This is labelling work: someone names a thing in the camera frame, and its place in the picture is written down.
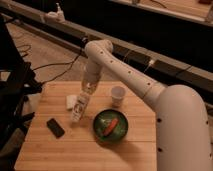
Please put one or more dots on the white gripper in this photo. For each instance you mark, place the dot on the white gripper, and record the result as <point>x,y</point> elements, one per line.
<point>91,78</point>

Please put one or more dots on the white plastic bottle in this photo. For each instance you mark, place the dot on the white plastic bottle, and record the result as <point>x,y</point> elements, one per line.
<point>80,107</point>

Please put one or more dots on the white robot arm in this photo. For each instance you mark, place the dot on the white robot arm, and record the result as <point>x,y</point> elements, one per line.
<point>182,130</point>

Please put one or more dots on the white rectangular box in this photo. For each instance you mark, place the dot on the white rectangular box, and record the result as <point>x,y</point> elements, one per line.
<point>70,101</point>

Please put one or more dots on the green bowl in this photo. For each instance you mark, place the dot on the green bowl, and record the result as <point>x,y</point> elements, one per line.
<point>103,119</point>

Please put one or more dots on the orange carrot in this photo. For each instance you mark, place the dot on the orange carrot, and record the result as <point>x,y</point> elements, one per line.
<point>110,127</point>

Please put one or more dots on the black smartphone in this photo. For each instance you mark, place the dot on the black smartphone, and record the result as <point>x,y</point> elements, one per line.
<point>55,128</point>

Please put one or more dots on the black equipment left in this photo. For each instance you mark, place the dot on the black equipment left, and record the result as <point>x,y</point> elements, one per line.
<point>21,82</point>

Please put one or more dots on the long metal rail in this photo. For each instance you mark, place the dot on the long metal rail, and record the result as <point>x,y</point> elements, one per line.
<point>183,48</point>

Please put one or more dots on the white object on rail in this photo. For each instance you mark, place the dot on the white object on rail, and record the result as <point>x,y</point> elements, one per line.
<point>58,15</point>

